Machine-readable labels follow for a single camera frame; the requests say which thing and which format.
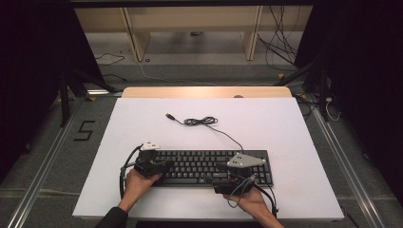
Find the person's right hand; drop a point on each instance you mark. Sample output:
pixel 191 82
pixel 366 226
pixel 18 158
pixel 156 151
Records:
pixel 250 202

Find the light wooden shelf unit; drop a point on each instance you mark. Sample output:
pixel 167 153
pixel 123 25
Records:
pixel 190 19

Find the black computer keyboard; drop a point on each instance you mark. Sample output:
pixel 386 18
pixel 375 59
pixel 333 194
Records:
pixel 202 167

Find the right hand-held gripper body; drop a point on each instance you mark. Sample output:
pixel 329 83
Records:
pixel 236 186

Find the black metal stand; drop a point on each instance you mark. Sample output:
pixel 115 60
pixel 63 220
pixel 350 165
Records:
pixel 65 101
pixel 322 95

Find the light wooden table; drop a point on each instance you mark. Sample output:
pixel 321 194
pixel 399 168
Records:
pixel 202 91

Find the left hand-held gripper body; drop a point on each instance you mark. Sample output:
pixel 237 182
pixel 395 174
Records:
pixel 147 166

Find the person's left hand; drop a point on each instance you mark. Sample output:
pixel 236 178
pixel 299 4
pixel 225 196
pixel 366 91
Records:
pixel 138 186

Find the short silver metal bar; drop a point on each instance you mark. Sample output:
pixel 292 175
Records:
pixel 101 92

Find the long metal floor rail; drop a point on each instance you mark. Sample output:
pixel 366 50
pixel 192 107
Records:
pixel 351 171
pixel 41 177

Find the white table board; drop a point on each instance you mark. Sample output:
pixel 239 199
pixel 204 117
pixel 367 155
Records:
pixel 190 136

